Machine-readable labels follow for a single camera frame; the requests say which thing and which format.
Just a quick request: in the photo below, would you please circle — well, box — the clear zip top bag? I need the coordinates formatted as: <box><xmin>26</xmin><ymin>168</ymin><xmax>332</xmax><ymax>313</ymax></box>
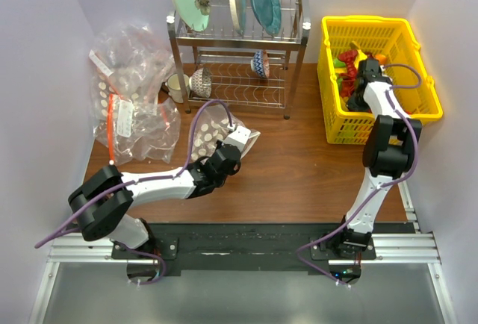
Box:
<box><xmin>190</xmin><ymin>105</ymin><xmax>261</xmax><ymax>161</ymax></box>

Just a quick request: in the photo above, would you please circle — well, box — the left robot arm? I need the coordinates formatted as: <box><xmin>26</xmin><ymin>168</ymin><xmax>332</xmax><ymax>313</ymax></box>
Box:
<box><xmin>68</xmin><ymin>125</ymin><xmax>251</xmax><ymax>258</ymax></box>

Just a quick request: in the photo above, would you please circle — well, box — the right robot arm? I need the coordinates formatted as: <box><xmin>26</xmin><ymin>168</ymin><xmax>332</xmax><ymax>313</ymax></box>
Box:
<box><xmin>328</xmin><ymin>59</ymin><xmax>422</xmax><ymax>259</ymax></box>

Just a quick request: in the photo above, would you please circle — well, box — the orange zipper bag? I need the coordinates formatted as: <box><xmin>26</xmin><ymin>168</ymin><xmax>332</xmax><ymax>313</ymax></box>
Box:
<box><xmin>94</xmin><ymin>95</ymin><xmax>181</xmax><ymax>165</ymax></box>

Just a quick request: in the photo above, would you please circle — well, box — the yellow toy banana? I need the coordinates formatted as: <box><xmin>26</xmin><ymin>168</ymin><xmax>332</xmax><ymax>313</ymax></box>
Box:
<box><xmin>350</xmin><ymin>41</ymin><xmax>368</xmax><ymax>68</ymax></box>

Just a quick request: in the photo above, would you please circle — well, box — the red toy lobster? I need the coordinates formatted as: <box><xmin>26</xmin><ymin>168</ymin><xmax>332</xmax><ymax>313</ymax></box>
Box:
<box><xmin>333</xmin><ymin>50</ymin><xmax>358</xmax><ymax>98</ymax></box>

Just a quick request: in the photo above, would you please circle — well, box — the yellow plastic basket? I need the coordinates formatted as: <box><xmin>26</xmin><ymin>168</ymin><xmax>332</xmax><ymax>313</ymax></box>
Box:
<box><xmin>317</xmin><ymin>15</ymin><xmax>444</xmax><ymax>145</ymax></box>

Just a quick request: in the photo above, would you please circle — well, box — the grey patterned bowl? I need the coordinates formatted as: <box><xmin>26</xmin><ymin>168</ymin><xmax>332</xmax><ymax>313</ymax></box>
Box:
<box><xmin>189</xmin><ymin>67</ymin><xmax>212</xmax><ymax>98</ymax></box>

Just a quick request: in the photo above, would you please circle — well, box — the metal dish rack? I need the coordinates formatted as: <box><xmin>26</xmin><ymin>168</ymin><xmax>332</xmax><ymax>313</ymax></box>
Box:
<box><xmin>166</xmin><ymin>0</ymin><xmax>311</xmax><ymax>119</ymax></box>

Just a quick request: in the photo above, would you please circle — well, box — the cream enamel mug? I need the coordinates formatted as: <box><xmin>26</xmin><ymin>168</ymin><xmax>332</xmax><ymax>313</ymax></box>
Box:
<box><xmin>166</xmin><ymin>74</ymin><xmax>190</xmax><ymax>104</ymax></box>

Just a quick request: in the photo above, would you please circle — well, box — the blue patterned bowl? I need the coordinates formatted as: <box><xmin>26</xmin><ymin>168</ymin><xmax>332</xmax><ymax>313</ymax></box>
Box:
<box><xmin>250</xmin><ymin>50</ymin><xmax>270</xmax><ymax>78</ymax></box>

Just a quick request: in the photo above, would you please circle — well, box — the pile of clear bags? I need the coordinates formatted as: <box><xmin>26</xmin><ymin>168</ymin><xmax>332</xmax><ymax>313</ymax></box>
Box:
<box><xmin>88</xmin><ymin>20</ymin><xmax>175</xmax><ymax>121</ymax></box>

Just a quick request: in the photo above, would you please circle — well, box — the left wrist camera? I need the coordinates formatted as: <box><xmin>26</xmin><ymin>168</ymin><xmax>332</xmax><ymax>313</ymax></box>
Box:
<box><xmin>225</xmin><ymin>125</ymin><xmax>251</xmax><ymax>148</ymax></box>

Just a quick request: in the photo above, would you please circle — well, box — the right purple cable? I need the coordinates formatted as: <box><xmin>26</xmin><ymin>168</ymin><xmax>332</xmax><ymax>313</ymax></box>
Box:
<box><xmin>297</xmin><ymin>63</ymin><xmax>423</xmax><ymax>288</ymax></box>

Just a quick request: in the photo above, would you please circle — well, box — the purple cable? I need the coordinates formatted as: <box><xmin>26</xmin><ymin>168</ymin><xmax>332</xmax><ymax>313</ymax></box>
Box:
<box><xmin>297</xmin><ymin>63</ymin><xmax>423</xmax><ymax>288</ymax></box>
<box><xmin>34</xmin><ymin>99</ymin><xmax>236</xmax><ymax>249</ymax></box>

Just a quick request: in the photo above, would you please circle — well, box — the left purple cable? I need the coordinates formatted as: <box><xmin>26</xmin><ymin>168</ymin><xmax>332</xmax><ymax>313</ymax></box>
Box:
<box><xmin>34</xmin><ymin>99</ymin><xmax>236</xmax><ymax>249</ymax></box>

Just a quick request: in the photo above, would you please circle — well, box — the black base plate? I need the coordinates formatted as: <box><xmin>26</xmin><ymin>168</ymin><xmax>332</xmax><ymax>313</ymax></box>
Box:
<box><xmin>111</xmin><ymin>222</ymin><xmax>378</xmax><ymax>278</ymax></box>

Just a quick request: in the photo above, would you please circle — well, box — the aluminium frame rail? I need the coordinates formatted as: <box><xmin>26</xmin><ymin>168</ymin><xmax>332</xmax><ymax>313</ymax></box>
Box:
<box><xmin>31</xmin><ymin>184</ymin><xmax>457</xmax><ymax>323</ymax></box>

